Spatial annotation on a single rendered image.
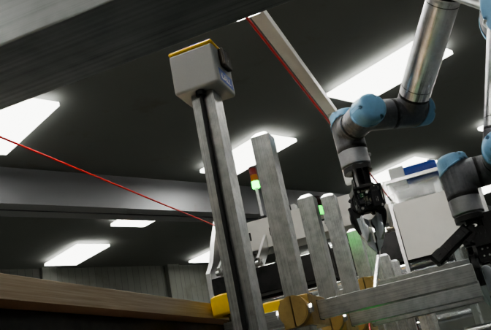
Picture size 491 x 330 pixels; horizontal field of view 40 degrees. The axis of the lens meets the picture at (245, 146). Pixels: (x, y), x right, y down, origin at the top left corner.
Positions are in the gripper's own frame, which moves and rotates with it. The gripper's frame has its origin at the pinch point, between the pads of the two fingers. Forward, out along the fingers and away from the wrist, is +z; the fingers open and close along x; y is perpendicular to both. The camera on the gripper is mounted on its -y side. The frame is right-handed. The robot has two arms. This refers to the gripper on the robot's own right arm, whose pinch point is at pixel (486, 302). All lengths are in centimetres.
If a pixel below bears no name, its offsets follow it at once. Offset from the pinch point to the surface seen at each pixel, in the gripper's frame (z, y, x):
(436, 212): -67, -13, 222
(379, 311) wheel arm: -1.4, -20.1, -26.5
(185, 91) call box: -33, -31, -83
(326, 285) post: -8.3, -28.6, -30.8
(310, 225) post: -20.9, -29.0, -30.7
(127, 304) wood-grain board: -6, -46, -81
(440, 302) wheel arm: -0.4, -8.2, -26.5
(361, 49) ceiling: -279, -42, 426
